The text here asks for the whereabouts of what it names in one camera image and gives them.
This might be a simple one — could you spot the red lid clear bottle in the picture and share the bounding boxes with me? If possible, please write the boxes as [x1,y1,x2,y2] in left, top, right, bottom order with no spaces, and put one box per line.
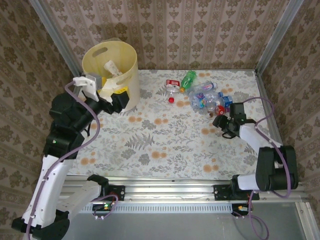
[206,104,231,118]

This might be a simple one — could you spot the blue label white cap bottle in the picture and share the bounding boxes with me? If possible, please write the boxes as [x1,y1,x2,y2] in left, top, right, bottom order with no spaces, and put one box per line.
[214,95,235,108]

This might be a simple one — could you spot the clear bottle purple label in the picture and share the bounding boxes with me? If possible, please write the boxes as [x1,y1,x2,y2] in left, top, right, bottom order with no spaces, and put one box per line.
[187,80,218,98]

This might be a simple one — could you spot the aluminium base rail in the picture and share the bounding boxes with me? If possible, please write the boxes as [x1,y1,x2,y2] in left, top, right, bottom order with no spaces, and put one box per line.
[37,177,305,204]

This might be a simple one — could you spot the black controller board green light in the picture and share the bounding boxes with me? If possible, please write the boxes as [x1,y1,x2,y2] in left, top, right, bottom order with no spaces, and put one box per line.
[92,201,118,213]

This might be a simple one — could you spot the aluminium table side frame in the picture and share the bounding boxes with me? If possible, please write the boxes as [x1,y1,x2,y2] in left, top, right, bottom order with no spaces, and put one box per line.
[254,69,295,177]

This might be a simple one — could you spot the cream plastic bin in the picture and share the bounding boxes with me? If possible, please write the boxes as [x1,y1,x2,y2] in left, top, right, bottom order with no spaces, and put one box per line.
[81,41,141,113]

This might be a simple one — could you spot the aluminium frame post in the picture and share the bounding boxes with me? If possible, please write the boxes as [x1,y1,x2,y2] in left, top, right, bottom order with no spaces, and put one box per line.
[254,0,305,75]
[29,0,85,79]

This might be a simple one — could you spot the green plastic bottle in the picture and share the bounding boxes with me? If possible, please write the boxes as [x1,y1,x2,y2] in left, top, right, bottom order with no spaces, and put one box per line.
[179,70,198,93]

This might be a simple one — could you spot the crushed white red print bottle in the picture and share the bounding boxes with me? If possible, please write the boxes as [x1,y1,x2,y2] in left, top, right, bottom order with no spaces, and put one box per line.
[103,60,124,76]

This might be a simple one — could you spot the floral fern print tablecloth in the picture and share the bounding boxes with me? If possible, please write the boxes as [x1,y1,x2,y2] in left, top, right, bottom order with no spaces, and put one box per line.
[63,68,286,181]

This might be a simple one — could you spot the crumpled clear colourful label bottle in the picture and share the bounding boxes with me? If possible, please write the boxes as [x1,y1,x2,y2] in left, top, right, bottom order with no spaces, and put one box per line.
[189,91,224,112]

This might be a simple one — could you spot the crushed red label bottle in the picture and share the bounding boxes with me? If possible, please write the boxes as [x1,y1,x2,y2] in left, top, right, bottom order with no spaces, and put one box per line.
[165,78,181,104]

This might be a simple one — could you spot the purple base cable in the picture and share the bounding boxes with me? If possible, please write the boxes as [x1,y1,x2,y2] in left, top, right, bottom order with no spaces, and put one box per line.
[236,197,270,240]
[93,194,119,221]

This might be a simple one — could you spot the black controller board orange plug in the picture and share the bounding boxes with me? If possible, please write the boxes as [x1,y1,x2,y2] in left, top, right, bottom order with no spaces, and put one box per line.
[231,203,254,218]

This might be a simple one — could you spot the grey slotted cable duct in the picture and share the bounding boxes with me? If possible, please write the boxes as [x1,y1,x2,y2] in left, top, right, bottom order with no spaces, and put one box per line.
[44,202,235,214]

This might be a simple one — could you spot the grey metal base plate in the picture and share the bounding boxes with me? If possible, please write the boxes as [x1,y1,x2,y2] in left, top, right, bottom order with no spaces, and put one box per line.
[23,202,320,240]

